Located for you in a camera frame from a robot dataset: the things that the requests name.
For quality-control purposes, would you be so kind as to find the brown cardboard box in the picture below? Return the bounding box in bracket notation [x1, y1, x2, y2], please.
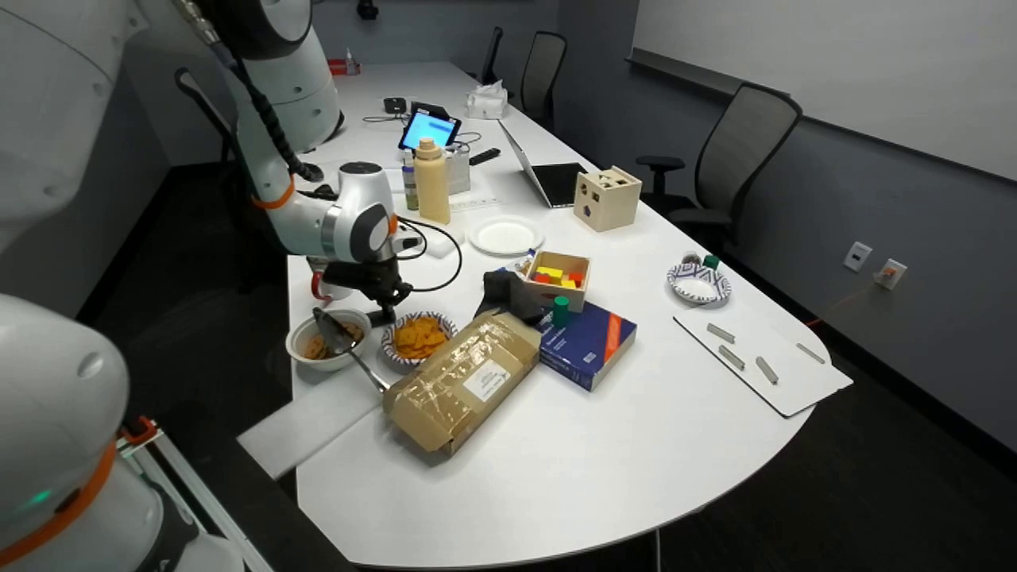
[385, 311, 542, 455]

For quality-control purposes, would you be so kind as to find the black office chair middle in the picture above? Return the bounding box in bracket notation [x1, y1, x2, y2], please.
[638, 84, 801, 256]

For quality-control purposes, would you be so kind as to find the grey laptop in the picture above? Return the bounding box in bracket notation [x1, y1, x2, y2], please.
[504, 127, 581, 207]

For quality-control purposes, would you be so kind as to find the small box with blocks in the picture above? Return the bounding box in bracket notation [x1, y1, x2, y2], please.
[517, 251, 589, 311]

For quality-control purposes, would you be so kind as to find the black office chair left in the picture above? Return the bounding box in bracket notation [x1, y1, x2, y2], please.
[517, 33, 570, 127]

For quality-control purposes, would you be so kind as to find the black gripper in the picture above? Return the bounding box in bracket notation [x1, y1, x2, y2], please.
[325, 261, 414, 328]

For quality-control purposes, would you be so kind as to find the tablet with lit screen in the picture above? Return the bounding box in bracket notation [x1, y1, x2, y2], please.
[398, 108, 460, 154]

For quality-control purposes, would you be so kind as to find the black office chair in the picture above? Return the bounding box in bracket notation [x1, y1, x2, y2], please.
[638, 84, 801, 256]
[517, 33, 570, 127]

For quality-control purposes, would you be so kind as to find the patterned bowl with orange snacks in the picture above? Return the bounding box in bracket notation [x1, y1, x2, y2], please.
[382, 316, 454, 367]

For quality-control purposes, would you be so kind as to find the wall power outlet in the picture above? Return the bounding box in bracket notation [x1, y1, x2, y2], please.
[844, 241, 874, 269]

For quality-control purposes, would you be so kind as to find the blue book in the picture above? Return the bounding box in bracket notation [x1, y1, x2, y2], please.
[542, 301, 635, 392]

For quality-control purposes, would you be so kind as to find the black cloth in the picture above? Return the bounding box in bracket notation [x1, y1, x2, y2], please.
[477, 269, 551, 328]

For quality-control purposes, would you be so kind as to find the wooden shape sorter cube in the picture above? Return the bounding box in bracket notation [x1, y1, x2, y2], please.
[571, 167, 642, 231]

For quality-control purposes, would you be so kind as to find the white board with markers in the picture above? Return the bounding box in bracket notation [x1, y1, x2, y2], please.
[671, 281, 851, 420]

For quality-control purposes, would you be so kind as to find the beige water bottle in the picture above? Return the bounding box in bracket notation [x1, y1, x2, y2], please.
[414, 139, 452, 227]

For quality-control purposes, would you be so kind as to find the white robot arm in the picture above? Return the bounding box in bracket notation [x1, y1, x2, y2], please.
[0, 0, 390, 572]

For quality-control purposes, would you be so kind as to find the white plate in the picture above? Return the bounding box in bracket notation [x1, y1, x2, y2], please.
[472, 219, 545, 257]

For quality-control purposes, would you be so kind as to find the white bowl with snacks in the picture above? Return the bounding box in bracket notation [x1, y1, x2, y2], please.
[285, 309, 376, 371]

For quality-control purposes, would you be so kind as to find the wall data outlet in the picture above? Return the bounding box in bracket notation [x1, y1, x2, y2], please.
[874, 257, 906, 292]

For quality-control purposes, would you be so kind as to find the whiteboard on wall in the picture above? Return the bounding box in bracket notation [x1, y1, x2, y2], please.
[633, 0, 1017, 177]

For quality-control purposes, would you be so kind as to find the coiled white cable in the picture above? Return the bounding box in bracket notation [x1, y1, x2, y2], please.
[664, 257, 735, 311]

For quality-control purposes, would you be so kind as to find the metal spoon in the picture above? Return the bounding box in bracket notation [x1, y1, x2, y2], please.
[312, 309, 390, 392]

